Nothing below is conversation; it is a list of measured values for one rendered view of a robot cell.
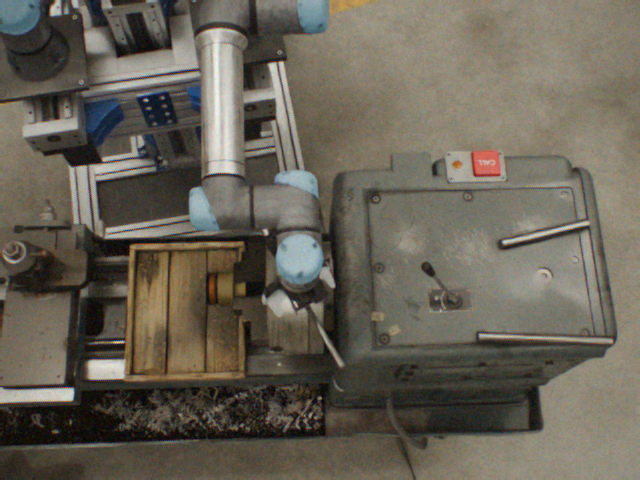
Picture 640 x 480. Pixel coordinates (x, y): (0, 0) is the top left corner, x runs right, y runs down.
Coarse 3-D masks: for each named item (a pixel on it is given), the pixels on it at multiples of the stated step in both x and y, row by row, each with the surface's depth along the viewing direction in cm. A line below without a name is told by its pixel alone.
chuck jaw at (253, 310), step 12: (240, 300) 180; (252, 300) 180; (240, 312) 181; (252, 312) 179; (264, 312) 179; (252, 324) 178; (264, 324) 178; (252, 336) 176; (264, 336) 176; (276, 348) 178
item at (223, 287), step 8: (224, 272) 182; (232, 272) 181; (208, 280) 181; (216, 280) 181; (224, 280) 180; (232, 280) 180; (208, 288) 180; (216, 288) 180; (224, 288) 180; (232, 288) 179; (240, 288) 181; (208, 296) 180; (216, 296) 181; (224, 296) 180; (232, 296) 179; (240, 296) 181; (208, 304) 182; (216, 304) 184; (224, 304) 181; (232, 304) 181
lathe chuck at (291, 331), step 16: (272, 256) 170; (272, 272) 169; (288, 304) 169; (272, 320) 170; (288, 320) 170; (304, 320) 170; (272, 336) 172; (288, 336) 172; (304, 336) 172; (272, 352) 179; (288, 352) 178; (304, 352) 179
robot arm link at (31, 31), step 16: (0, 0) 173; (16, 0) 173; (32, 0) 174; (0, 16) 172; (16, 16) 172; (32, 16) 175; (0, 32) 177; (16, 32) 176; (32, 32) 178; (48, 32) 184; (16, 48) 181; (32, 48) 182
